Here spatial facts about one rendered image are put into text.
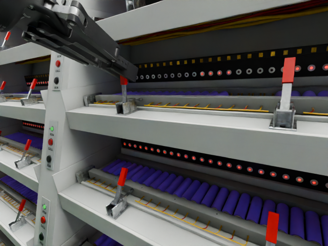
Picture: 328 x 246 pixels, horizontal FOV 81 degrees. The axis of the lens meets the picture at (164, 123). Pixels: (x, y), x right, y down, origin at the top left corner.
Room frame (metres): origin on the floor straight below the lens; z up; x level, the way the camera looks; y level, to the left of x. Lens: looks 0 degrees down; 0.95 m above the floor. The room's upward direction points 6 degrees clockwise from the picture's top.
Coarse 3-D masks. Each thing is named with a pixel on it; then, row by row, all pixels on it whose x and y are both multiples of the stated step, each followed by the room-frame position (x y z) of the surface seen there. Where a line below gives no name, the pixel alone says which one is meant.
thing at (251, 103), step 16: (96, 96) 0.50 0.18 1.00; (112, 96) 0.46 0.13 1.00; (128, 96) 0.43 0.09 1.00; (144, 96) 0.41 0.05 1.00; (160, 96) 0.39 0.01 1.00; (176, 96) 0.37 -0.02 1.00; (192, 96) 0.36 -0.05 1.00; (208, 96) 0.34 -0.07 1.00; (224, 96) 0.33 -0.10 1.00; (240, 96) 0.31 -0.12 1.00; (256, 96) 0.30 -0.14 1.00; (272, 96) 0.29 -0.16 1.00; (304, 96) 0.27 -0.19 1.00; (272, 112) 0.29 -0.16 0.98; (304, 112) 0.25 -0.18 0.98; (320, 112) 0.25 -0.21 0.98
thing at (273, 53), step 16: (288, 48) 0.35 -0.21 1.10; (304, 48) 0.34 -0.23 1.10; (320, 48) 0.32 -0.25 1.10; (144, 64) 0.53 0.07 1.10; (160, 64) 0.50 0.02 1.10; (176, 64) 0.48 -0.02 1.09; (192, 64) 0.46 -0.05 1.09; (208, 64) 0.44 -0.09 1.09; (224, 64) 0.42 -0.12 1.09; (240, 64) 0.40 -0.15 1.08; (256, 64) 0.39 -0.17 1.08; (272, 64) 0.37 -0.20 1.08; (304, 64) 0.34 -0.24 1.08; (320, 64) 0.33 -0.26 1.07; (128, 80) 0.58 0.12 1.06; (144, 80) 0.55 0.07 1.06; (160, 80) 0.52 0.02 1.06; (176, 80) 0.49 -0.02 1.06; (192, 80) 0.47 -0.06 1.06
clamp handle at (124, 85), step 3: (120, 75) 0.37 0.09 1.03; (120, 78) 0.37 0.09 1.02; (123, 78) 0.36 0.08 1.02; (123, 81) 0.36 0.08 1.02; (126, 81) 0.37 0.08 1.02; (123, 84) 0.37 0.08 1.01; (126, 84) 0.37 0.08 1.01; (123, 87) 0.37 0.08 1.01; (123, 90) 0.37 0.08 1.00; (126, 90) 0.37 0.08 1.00; (123, 93) 0.37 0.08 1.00; (126, 93) 0.37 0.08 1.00; (123, 96) 0.37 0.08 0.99; (126, 96) 0.37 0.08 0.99; (123, 99) 0.37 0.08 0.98; (126, 99) 0.37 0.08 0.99; (123, 102) 0.37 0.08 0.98
